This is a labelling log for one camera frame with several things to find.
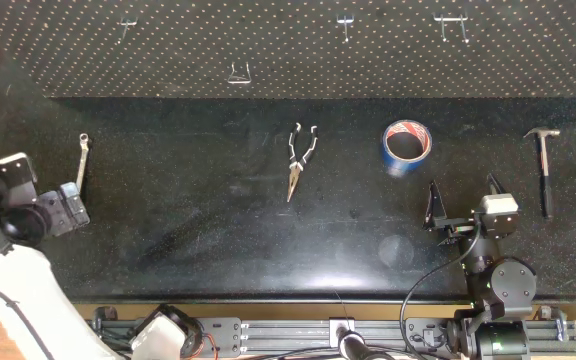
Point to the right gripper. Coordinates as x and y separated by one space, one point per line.
455 225

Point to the roll of blue tape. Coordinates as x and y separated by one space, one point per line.
403 165

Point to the hammer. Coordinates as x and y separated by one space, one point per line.
544 160

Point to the pliers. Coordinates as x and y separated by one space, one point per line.
295 172

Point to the wrench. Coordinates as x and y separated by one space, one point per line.
83 155

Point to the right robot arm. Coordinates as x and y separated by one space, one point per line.
510 287

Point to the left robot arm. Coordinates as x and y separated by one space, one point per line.
23 295

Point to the black pegboard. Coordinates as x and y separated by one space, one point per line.
318 55

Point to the metal hook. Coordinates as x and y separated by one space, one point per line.
450 19
345 21
127 24
239 81

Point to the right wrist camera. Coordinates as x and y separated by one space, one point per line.
498 212

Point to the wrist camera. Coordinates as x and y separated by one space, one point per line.
18 175
498 212

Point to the mounting rail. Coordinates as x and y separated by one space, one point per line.
288 335

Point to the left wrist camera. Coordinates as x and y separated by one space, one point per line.
18 175

